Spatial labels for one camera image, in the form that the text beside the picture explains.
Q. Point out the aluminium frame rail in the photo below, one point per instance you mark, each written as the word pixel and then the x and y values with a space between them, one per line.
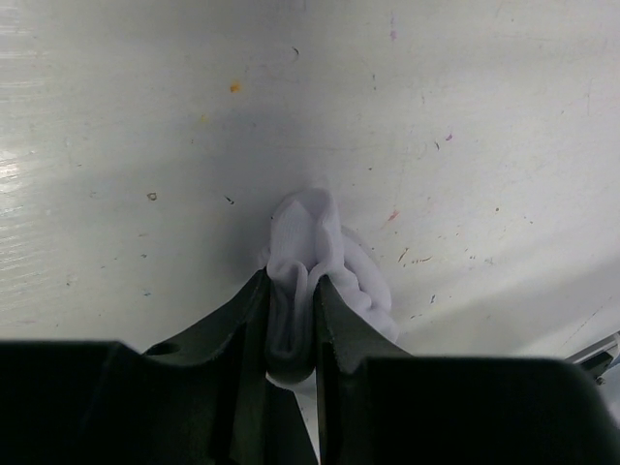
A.
pixel 598 358

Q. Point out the long white sock striped cuff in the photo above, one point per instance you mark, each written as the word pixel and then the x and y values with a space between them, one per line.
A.
pixel 307 243

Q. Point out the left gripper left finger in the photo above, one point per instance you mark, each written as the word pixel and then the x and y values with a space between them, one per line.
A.
pixel 198 397

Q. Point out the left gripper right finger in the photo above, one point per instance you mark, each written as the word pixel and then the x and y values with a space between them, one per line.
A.
pixel 378 404

